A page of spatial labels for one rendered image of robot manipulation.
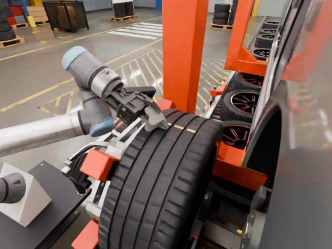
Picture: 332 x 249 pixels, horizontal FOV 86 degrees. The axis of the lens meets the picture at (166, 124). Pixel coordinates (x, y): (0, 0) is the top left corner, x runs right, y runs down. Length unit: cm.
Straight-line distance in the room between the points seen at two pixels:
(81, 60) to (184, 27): 47
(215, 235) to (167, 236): 111
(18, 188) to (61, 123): 87
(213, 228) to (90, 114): 128
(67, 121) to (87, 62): 20
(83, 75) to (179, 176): 40
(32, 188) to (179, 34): 127
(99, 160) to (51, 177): 126
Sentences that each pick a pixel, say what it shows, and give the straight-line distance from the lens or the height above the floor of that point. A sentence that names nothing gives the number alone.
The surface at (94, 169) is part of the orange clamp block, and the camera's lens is 55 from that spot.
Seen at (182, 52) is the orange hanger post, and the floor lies 129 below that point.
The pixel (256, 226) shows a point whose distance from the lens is 73.
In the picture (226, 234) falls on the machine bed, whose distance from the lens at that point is 162.
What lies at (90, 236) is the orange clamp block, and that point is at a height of 88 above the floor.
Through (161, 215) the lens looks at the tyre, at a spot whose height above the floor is 109.
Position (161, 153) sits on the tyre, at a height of 116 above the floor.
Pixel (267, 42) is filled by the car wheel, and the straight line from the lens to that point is 522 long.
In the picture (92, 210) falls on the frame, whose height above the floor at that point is 97.
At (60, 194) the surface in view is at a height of 30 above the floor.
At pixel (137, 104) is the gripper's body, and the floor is 127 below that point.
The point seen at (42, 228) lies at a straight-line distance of 156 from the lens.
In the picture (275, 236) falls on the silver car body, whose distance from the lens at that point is 29.
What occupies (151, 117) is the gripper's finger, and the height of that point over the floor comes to 123.
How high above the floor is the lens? 155
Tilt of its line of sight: 39 degrees down
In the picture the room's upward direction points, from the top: straight up
